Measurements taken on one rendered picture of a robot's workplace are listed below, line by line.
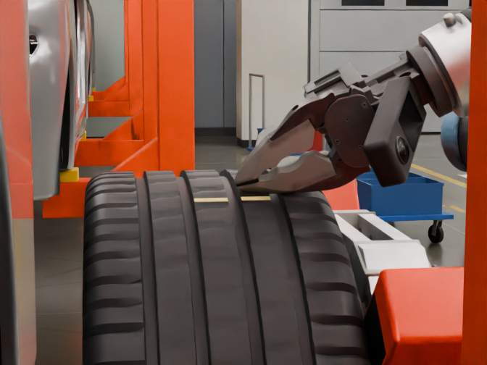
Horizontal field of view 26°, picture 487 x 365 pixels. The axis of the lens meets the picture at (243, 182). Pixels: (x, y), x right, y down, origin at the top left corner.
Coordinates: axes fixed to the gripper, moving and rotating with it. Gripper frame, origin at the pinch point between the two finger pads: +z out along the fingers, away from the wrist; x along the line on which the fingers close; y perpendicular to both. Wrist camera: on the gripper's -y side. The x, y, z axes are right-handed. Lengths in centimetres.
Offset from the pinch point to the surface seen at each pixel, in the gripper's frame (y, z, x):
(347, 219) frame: 14.2, -6.7, -15.5
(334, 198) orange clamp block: 21.5, -6.5, -16.1
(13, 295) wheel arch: 43, 40, -18
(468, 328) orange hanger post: -33.4, -10.3, -1.9
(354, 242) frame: -1.6, -6.2, -9.9
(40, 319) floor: 353, 141, -165
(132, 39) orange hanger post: 958, 100, -210
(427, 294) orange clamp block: -17.7, -9.6, -8.3
